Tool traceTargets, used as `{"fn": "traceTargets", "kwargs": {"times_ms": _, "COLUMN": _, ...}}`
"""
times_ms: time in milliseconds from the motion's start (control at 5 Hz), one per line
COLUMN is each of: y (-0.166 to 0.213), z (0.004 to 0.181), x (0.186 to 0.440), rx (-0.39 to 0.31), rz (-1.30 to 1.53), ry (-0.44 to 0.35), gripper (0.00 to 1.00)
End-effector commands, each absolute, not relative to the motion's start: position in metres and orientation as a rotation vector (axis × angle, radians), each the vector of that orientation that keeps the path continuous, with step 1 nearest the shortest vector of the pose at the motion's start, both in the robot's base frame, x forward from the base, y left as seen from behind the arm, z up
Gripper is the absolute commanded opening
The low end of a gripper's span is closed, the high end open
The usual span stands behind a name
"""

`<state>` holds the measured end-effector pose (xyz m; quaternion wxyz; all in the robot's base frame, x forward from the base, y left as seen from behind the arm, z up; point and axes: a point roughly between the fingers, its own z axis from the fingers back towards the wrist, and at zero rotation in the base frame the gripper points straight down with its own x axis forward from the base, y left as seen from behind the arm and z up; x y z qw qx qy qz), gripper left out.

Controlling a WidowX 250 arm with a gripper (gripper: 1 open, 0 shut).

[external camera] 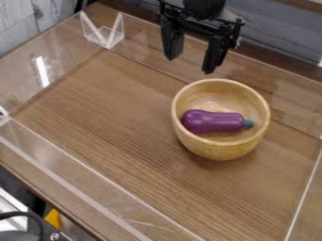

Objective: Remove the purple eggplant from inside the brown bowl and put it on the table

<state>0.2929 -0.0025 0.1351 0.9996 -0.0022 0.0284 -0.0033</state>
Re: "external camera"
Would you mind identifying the purple toy eggplant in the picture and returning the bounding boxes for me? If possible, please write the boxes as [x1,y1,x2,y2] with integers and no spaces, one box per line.
[182,109,254,134]

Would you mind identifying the clear acrylic right barrier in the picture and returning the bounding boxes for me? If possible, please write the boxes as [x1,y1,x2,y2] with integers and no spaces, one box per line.
[284,151,322,241]

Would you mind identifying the black cable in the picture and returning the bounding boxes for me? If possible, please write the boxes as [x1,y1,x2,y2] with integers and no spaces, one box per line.
[0,211,45,241]

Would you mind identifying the clear acrylic corner bracket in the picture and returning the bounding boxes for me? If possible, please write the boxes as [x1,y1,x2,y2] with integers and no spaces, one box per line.
[79,12,124,49]

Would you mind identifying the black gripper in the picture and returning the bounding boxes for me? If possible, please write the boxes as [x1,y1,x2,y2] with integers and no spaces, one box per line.
[157,0,246,74]

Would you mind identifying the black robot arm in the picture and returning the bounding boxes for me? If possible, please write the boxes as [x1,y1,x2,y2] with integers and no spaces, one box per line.
[159,0,246,74]

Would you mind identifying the clear acrylic barrier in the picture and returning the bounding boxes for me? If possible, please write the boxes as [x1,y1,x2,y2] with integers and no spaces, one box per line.
[284,151,322,241]
[0,106,203,241]

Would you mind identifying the clear acrylic front barrier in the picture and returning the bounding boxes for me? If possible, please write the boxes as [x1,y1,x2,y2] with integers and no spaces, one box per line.
[0,106,203,241]

